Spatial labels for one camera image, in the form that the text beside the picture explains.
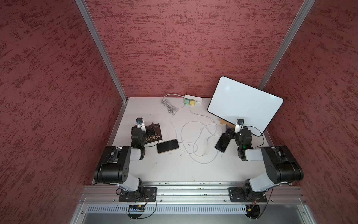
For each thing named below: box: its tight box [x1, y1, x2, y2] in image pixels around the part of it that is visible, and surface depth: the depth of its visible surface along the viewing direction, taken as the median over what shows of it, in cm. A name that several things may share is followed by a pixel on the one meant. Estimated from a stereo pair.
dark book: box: [145, 122, 163, 145], surface depth 97 cm
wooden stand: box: [220, 119, 230, 126], surface depth 103 cm
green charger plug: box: [184, 98, 190, 106], surface depth 119 cm
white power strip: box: [183, 94, 203, 104], surface depth 120 cm
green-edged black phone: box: [214, 132, 232, 154], surface depth 94 cm
